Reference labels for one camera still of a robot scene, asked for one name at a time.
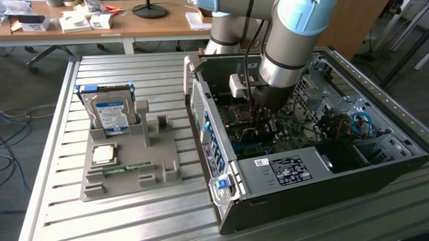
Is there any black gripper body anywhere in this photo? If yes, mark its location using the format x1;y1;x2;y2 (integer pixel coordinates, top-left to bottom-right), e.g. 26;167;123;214
252;84;293;112

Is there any black Nvidia graphics card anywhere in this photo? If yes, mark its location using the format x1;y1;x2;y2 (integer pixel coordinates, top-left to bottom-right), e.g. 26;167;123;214
234;127;279;146

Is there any metal CPU socket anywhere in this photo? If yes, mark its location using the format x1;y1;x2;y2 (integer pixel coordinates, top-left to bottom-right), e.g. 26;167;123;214
229;104;258;124

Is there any green Dell motherboard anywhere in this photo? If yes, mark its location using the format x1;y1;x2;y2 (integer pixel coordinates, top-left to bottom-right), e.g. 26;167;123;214
217;101;320;156

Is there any blue expansion slot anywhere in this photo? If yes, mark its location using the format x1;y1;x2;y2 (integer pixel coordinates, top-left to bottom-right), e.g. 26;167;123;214
234;142;268;149

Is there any metal disk bay cage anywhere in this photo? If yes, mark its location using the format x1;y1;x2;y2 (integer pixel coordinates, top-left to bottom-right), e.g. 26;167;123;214
295;54;369;121

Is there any grey power supply unit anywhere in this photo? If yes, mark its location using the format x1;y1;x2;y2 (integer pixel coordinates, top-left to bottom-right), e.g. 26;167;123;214
236;146;337;196

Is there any open black PC case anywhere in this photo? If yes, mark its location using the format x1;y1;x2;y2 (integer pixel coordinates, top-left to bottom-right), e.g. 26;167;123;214
184;46;429;235

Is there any brown wooden cabinet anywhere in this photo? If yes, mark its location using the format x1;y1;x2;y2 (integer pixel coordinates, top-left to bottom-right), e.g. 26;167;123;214
317;0;391;61

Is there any stack of white papers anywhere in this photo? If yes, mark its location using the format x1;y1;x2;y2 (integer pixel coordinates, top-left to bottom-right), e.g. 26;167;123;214
185;12;213;32

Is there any grey plastic parts rack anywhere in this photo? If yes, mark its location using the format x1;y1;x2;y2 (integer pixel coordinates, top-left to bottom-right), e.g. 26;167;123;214
79;99;184;203

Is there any green RAM stick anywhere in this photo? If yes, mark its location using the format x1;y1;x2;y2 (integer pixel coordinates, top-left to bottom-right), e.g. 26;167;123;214
90;161;153;174

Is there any hard disk in blue caddy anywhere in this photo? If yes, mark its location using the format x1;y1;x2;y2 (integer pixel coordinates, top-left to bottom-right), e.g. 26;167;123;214
75;81;142;137

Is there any wooden office desk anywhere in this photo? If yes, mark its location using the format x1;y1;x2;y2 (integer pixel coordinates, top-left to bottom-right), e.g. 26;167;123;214
0;0;216;73

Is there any silver CPU chip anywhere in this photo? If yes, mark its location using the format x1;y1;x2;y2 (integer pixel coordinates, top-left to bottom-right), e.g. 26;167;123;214
91;146;117;164

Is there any black round lamp base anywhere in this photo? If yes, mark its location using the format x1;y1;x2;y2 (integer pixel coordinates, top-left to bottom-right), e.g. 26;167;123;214
132;0;169;20

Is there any small white cardboard box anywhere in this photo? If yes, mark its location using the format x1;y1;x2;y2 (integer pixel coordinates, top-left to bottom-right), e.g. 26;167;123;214
90;13;114;30

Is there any white box with tape roll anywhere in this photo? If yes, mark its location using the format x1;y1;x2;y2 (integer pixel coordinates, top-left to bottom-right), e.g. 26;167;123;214
59;12;93;34

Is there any white box with black lid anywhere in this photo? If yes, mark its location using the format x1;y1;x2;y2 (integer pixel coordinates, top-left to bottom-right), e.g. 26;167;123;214
17;15;53;32

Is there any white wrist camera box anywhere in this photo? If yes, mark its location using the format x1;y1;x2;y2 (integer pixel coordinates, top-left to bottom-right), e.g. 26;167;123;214
229;73;260;99

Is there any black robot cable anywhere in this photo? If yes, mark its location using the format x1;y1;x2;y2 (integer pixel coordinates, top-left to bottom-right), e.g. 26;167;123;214
244;0;269;103

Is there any red yellow wire bundle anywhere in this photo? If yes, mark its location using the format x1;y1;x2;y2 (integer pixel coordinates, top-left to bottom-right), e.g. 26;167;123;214
317;113;353;139

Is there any blue SATA wire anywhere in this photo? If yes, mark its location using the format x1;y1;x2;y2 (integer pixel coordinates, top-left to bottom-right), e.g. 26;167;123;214
349;111;377;140

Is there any grey floor cable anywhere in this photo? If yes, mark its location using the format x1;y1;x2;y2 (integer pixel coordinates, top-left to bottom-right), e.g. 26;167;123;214
0;103;58;119

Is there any blue floor cable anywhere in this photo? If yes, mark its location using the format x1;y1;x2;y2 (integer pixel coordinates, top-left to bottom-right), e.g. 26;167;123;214
0;110;33;214

